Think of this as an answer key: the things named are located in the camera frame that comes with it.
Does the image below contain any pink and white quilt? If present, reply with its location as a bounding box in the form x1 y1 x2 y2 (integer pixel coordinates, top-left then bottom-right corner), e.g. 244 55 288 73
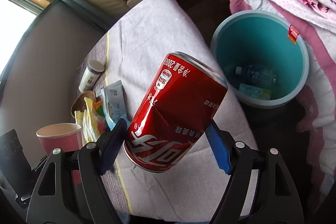
219 0 336 203

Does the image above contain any red soda can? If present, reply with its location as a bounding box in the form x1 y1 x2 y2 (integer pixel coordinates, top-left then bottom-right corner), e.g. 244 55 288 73
123 51 228 174

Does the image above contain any small white bottle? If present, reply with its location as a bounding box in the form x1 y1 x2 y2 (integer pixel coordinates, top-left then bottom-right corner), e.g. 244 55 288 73
79 59 105 92

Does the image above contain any pink paper cup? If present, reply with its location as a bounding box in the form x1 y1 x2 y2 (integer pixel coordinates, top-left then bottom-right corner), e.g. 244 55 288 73
36 123 82 185

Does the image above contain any clear plastic bottle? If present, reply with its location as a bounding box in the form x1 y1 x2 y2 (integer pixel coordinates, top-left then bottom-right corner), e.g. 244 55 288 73
234 65 279 88

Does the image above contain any teal plastic bin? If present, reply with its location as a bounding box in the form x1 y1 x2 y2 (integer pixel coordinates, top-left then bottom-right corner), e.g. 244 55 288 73
210 10 310 109

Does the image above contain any yellow-green snack wrapper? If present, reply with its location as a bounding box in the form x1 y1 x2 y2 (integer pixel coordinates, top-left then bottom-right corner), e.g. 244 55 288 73
75 97 111 144

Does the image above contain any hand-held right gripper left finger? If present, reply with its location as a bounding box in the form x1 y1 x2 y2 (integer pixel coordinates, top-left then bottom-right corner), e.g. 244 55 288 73
26 118 132 224

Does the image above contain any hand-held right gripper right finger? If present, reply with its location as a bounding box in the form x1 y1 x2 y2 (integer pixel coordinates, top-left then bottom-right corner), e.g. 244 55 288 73
205 119 313 224

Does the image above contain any light green carton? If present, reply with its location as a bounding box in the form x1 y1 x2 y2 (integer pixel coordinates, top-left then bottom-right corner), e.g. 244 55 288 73
238 83 272 101

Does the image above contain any lilac table cloth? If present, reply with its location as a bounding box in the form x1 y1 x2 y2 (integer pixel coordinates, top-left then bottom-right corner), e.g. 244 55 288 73
75 0 259 214

